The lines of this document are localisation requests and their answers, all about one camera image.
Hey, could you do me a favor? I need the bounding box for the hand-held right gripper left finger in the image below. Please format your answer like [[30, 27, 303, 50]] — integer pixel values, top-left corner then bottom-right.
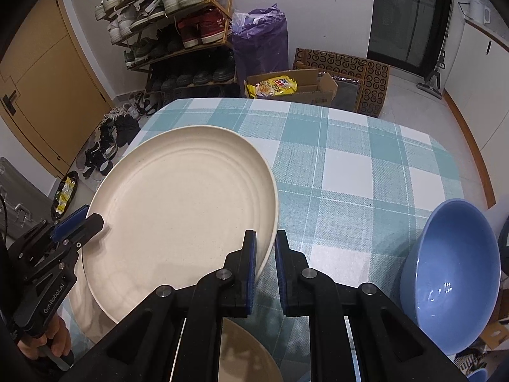
[[59, 230, 259, 382]]

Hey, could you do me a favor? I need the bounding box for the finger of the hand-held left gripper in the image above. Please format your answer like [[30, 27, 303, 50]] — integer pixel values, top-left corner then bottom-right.
[[50, 204, 90, 233], [56, 214, 105, 248]]

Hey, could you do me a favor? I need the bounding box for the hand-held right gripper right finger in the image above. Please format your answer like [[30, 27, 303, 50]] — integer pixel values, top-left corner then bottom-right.
[[275, 230, 472, 382]]

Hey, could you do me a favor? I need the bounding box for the large cream plate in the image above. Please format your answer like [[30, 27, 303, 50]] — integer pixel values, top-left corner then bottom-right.
[[81, 125, 280, 325], [69, 263, 284, 382]]

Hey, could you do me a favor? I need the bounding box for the person's left hand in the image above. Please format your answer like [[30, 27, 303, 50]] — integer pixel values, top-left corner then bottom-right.
[[16, 314, 73, 361]]

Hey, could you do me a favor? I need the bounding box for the dark dish of yellow packets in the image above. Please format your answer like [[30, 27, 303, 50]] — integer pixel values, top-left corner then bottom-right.
[[51, 170, 79, 219]]

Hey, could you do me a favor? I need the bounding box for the grey metal case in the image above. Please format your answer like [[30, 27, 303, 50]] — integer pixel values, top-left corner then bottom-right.
[[0, 157, 52, 243]]

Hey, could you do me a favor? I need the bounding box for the pile of dark sandals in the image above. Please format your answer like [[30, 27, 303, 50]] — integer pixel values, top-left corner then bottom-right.
[[75, 91, 160, 180]]

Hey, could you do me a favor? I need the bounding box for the teal checked tablecloth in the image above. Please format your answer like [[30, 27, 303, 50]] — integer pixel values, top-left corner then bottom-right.
[[69, 97, 464, 382]]

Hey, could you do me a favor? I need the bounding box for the wooden door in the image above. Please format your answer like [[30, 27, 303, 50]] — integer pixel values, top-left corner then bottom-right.
[[0, 0, 114, 180]]

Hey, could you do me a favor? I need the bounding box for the open cardboard box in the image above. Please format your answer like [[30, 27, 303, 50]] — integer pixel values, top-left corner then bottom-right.
[[244, 68, 338, 108]]

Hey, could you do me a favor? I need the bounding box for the yellow snack packet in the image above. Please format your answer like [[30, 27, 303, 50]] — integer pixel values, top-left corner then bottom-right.
[[247, 77, 298, 99]]

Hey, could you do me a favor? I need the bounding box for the silver foil bag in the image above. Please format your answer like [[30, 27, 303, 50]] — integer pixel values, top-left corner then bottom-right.
[[318, 69, 364, 112]]

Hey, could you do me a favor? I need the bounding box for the small brown cardboard box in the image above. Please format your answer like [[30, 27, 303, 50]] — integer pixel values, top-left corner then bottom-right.
[[479, 318, 509, 351]]

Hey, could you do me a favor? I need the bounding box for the purple plastic bag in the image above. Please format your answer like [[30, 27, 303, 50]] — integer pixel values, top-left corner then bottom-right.
[[231, 3, 289, 84]]

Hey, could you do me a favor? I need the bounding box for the wooden shoe rack with shoes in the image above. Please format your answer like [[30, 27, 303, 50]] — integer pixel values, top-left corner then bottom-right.
[[94, 0, 239, 96]]

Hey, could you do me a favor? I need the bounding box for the grey floor mop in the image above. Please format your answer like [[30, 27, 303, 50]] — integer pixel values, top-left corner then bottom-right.
[[417, 40, 448, 100]]

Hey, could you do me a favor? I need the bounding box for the white kitchen cabinet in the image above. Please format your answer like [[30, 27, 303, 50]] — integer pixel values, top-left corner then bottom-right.
[[443, 16, 509, 208]]

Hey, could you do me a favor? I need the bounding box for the black glass door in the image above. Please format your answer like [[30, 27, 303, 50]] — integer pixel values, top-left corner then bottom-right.
[[366, 0, 454, 77]]

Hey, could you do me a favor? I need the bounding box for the white electric kettle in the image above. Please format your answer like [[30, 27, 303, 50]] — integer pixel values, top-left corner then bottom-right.
[[469, 0, 494, 25]]

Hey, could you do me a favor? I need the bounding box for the black door handle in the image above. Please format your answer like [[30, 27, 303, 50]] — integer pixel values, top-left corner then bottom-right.
[[0, 91, 18, 116]]

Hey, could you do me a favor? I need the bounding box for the ring patterned cardboard sheet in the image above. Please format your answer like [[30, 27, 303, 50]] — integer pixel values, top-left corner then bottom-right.
[[293, 48, 391, 118]]

